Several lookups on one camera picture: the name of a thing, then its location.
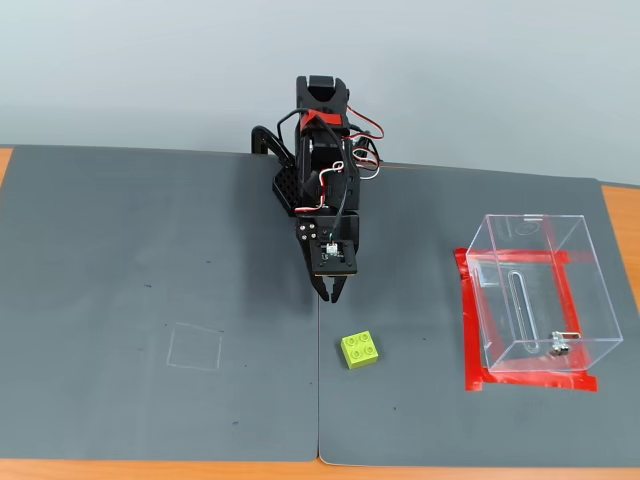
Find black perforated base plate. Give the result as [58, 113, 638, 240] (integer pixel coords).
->
[270, 167, 301, 217]

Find green lego block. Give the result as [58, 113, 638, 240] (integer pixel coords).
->
[341, 330, 380, 372]

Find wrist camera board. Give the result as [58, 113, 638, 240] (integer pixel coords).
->
[309, 239, 360, 280]

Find gray foam mat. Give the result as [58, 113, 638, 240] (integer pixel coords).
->
[317, 159, 640, 469]
[0, 145, 321, 464]

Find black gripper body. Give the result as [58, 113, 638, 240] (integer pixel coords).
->
[314, 211, 362, 254]

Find red black white servo cable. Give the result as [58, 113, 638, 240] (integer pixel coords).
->
[347, 102, 386, 180]

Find black table clamp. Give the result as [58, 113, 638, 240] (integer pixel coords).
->
[250, 125, 296, 169]

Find small metal box latch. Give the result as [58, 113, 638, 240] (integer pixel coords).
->
[548, 330, 581, 357]

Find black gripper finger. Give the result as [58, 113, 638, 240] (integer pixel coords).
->
[326, 275, 354, 304]
[295, 217, 332, 303]

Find transparent acrylic box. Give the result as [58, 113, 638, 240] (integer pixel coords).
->
[464, 213, 624, 374]

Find red tape band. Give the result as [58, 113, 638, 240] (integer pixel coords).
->
[298, 108, 347, 127]

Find red tape strip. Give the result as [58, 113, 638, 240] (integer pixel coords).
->
[453, 247, 572, 269]
[549, 259, 594, 372]
[464, 368, 600, 394]
[460, 259, 489, 394]

